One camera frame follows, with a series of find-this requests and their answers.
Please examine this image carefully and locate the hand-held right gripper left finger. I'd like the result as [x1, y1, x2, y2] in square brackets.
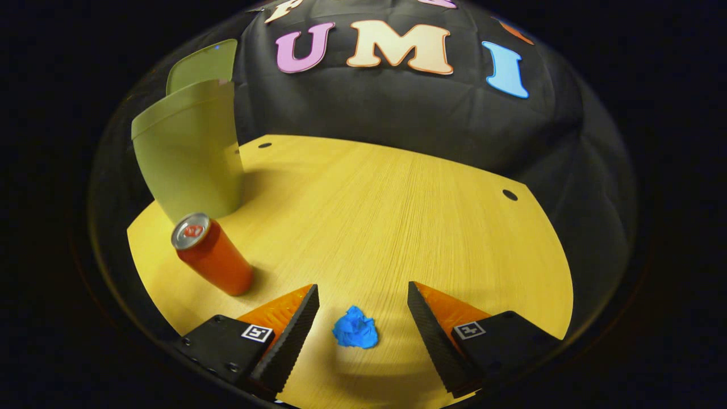
[173, 284, 320, 401]

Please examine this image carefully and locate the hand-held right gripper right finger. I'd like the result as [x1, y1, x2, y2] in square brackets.
[407, 281, 563, 398]

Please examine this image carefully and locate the blue paper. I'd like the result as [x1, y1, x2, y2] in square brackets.
[332, 305, 379, 349]

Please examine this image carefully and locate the orange pop can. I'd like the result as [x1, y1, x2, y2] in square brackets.
[170, 212, 255, 297]

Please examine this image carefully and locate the light green desktop garbage bin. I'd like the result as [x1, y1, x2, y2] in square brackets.
[131, 39, 246, 225]

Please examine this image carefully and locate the wooden desktop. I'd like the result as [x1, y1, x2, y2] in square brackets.
[126, 135, 574, 409]

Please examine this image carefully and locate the black backdrop cloth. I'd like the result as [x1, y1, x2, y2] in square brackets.
[88, 0, 642, 341]

